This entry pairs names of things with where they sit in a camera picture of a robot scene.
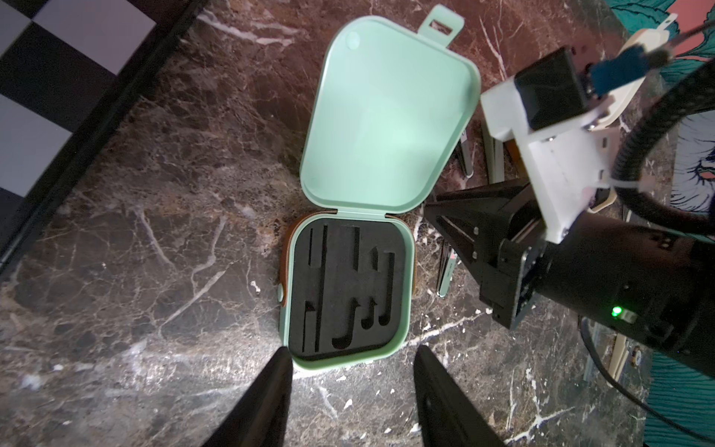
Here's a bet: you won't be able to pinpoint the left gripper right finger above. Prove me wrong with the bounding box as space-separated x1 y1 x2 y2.
413 345 505 447

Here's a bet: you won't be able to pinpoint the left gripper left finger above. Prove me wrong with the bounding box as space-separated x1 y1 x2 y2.
203 346 293 447

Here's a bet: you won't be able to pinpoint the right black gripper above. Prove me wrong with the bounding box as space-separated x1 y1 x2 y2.
425 179 547 330

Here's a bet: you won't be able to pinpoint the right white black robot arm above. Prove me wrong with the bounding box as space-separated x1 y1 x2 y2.
425 63 714 375

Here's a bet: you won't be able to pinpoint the green large nail clipper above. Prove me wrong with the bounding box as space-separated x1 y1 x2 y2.
454 130 474 179

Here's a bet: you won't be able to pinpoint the mint green clipper case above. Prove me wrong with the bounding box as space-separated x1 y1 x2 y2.
279 5 482 371

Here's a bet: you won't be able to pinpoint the cream clipper case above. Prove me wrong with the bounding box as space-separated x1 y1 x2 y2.
586 12 679 130

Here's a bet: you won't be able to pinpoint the cream tweezers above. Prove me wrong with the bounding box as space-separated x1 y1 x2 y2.
608 335 629 381

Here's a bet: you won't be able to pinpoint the black white checkerboard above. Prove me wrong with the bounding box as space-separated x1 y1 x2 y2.
1 1 202 273

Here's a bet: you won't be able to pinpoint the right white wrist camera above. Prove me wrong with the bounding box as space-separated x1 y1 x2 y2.
479 45 680 245

